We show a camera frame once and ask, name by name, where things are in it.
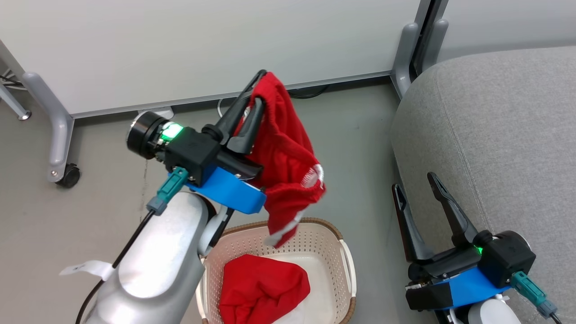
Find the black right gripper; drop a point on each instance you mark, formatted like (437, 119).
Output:
(508, 258)

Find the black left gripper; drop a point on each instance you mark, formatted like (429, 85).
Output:
(191, 150)

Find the red garment with white trim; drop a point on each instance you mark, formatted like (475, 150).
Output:
(288, 157)

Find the plain red garment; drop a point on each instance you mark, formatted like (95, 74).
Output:
(261, 290)

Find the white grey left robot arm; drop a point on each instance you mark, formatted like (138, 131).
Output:
(157, 261)

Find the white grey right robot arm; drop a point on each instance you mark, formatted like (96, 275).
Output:
(492, 312)

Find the cream perforated laundry basket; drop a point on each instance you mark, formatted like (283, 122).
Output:
(321, 256)

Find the large white partition panel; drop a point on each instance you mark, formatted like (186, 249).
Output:
(202, 45)

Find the grey fabric sofa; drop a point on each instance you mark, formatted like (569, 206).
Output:
(499, 135)

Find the grey partition leg with caster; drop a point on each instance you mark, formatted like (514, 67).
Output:
(56, 126)

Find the white tape tag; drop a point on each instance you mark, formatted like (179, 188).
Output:
(87, 267)

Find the small white partition panel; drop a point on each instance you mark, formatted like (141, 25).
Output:
(508, 22)

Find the thin grey metal leg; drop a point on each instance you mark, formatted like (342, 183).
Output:
(13, 103)

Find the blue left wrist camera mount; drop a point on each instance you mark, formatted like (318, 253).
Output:
(231, 191)

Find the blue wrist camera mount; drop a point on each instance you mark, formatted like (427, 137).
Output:
(472, 285)
(231, 191)

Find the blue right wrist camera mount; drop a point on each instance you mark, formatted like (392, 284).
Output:
(472, 285)

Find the grey partition post foot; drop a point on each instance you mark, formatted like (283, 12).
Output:
(407, 49)

